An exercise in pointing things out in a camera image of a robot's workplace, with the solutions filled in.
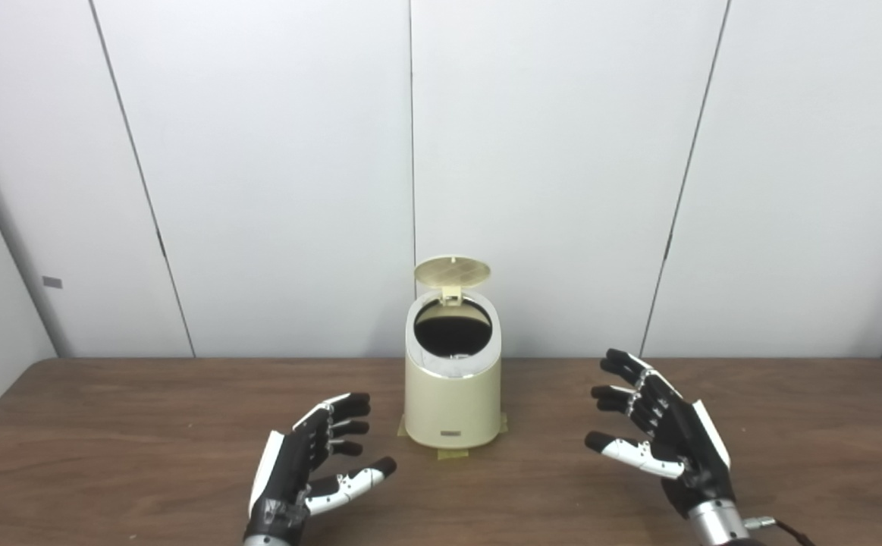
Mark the black and white right hand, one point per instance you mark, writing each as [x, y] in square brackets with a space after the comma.
[687, 447]

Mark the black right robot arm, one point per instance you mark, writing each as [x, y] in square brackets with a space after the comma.
[717, 527]

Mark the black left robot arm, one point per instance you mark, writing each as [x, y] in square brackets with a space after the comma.
[262, 541]

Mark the cream round bin lid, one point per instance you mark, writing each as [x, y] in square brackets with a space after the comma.
[452, 271]

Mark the black and white left hand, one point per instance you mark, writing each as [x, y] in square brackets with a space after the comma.
[289, 470]

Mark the small grey wall tag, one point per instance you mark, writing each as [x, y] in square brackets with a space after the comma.
[52, 282]

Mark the cream-colored bin body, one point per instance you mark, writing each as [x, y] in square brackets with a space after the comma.
[452, 406]

